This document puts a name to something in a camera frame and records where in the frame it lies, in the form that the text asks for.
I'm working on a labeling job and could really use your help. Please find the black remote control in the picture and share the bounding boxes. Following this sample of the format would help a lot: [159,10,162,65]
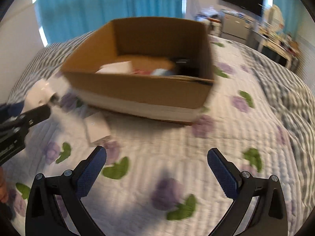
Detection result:
[172,58,200,77]

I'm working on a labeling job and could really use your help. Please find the white plastic bottle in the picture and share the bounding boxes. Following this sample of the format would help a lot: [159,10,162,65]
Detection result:
[22,79,59,112]

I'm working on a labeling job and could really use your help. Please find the white rectangular box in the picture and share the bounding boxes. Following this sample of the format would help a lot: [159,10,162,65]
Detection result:
[96,61,133,74]

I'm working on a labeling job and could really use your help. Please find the floral quilted bedspread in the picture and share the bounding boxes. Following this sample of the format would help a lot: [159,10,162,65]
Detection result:
[4,36,314,235]

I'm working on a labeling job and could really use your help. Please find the small white flat box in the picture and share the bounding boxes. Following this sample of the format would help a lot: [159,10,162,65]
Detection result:
[83,112,111,146]

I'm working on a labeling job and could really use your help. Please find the blue curtains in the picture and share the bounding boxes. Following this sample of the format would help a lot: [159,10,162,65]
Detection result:
[36,0,183,44]

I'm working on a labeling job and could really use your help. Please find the brown cardboard box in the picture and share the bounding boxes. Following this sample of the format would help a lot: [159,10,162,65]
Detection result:
[61,17,215,125]

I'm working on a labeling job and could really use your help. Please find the white dressing table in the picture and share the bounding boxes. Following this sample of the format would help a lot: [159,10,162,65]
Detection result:
[255,32,299,73]

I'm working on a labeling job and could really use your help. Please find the oval vanity mirror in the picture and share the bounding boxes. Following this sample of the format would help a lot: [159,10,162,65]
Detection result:
[264,5,284,32]

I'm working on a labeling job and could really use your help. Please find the light blue round object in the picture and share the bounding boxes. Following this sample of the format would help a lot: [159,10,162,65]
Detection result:
[151,68,175,77]

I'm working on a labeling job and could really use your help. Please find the red rose card box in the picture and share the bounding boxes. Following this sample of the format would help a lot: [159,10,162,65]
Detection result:
[132,69,152,75]

